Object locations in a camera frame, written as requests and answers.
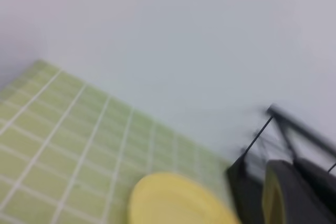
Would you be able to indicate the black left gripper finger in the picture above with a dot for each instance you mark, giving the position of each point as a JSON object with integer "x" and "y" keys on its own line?
{"x": 288, "y": 198}

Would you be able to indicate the yellow plate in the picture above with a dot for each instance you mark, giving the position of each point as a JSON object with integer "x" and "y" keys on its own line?
{"x": 173, "y": 198}

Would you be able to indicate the black wire dish rack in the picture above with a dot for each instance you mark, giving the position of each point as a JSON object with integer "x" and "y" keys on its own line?
{"x": 247, "y": 190}

